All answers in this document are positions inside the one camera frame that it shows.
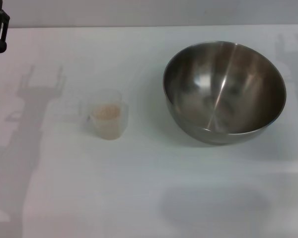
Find stainless steel mixing bowl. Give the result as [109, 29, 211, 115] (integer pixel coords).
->
[162, 41, 288, 146]

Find rice grains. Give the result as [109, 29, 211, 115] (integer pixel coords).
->
[90, 103, 122, 141]

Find clear plastic measuring cup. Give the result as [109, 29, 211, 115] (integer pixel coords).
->
[63, 89, 129, 141]

